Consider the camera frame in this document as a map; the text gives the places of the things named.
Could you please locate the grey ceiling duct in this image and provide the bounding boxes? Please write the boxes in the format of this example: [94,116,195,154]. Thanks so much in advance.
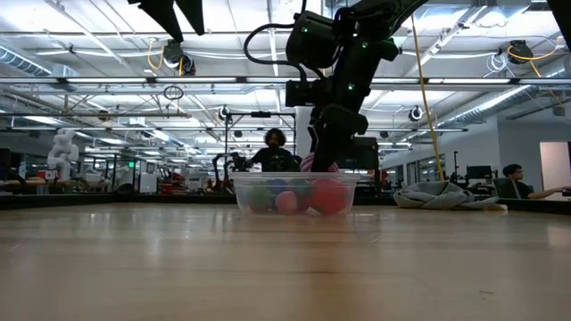
[439,84,571,128]
[0,44,80,80]

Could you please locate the red toy tomato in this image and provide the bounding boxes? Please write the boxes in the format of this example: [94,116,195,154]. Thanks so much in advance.
[310,177,350,216]

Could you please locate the small pink toy peach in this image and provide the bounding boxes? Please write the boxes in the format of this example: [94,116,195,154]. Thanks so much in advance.
[274,190,300,216]

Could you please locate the yellow hanging cable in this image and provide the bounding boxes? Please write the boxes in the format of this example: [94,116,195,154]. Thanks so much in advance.
[409,12,446,182]

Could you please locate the purple toy grapes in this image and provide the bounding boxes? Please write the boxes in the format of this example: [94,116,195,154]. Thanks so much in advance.
[265,177,291,193]

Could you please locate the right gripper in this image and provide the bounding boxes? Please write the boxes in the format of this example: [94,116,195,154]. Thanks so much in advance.
[310,66,374,173]

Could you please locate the clear plastic container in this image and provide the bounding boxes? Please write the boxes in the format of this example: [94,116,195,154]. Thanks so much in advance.
[229,171,361,218]

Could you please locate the black wall screen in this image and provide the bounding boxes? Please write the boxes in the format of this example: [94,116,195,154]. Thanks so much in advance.
[352,136,380,171]

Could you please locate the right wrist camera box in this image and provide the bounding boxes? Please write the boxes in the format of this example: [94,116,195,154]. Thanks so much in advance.
[284,78,334,109]

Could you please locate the long light bar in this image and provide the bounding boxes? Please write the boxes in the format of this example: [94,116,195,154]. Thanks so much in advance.
[0,75,571,86]

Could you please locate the black rig stand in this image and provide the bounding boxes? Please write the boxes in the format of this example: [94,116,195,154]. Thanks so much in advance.
[222,110,298,155]

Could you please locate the person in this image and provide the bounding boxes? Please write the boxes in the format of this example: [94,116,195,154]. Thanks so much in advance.
[248,128,301,174]
[501,162,571,201]

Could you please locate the magenta spiky ball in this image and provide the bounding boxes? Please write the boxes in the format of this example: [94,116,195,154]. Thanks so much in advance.
[299,152,340,174]

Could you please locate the small black monitor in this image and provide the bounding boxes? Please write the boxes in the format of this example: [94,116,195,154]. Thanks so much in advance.
[465,165,492,181]

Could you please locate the black office chair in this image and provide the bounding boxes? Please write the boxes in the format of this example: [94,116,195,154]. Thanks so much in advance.
[492,177,522,200]

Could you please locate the grey crumpled cloth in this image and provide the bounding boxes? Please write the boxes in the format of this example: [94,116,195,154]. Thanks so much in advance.
[393,179,509,212]

